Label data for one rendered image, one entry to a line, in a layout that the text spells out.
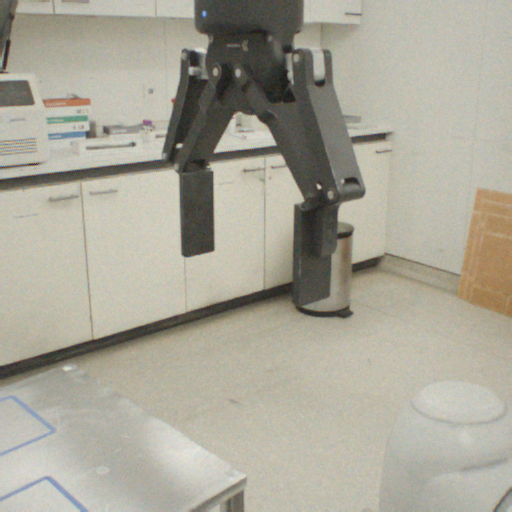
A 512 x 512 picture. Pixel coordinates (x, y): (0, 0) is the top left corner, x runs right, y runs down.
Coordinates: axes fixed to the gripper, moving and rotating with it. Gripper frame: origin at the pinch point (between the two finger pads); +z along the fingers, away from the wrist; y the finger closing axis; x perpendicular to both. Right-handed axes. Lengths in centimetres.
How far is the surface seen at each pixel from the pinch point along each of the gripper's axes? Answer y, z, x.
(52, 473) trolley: 36, 38, 4
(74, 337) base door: 219, 108, -77
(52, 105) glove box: 259, 10, -92
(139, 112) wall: 282, 18, -151
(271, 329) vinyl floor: 190, 120, -168
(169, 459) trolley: 29.2, 38.0, -9.7
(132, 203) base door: 219, 52, -109
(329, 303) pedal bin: 182, 112, -201
